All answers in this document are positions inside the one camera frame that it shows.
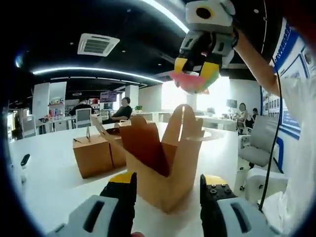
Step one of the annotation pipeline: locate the person's white shirt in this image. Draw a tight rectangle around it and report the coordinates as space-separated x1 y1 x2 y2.
261 37 316 235

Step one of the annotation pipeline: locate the long curved ceiling light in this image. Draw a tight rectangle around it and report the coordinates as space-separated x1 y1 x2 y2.
143 0 191 34

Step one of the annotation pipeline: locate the brown paper box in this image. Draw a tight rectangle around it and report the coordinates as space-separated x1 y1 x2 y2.
90 104 219 214
108 123 128 169
73 127 114 179

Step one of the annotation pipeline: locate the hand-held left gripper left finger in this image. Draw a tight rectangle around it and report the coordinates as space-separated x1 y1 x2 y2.
46 172 137 237

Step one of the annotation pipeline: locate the curved ceiling light strip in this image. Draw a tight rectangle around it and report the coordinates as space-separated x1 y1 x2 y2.
33 66 164 83

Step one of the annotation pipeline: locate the white mesh office chair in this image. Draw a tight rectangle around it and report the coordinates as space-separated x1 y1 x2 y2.
75 108 92 129
22 115 38 138

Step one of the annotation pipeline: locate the shelf with colorful items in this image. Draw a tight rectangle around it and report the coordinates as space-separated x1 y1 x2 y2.
48 98 65 118

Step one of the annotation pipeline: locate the ceiling air conditioner vent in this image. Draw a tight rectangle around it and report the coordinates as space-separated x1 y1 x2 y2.
77 33 121 57

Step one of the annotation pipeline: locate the purple display screen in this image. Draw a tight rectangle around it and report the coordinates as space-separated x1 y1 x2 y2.
100 90 117 102

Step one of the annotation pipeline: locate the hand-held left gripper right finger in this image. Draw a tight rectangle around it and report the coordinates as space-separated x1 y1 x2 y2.
199 174 279 237

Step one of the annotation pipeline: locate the thin black cable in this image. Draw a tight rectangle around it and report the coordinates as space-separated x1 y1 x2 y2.
258 55 282 213

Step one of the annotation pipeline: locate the colorful item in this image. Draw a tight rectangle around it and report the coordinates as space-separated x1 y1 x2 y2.
170 70 220 95

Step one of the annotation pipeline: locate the blue white wall poster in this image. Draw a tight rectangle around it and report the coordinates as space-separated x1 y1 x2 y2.
260 18 313 140

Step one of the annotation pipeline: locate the grey office chair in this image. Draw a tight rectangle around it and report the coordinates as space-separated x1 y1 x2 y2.
238 115 281 171

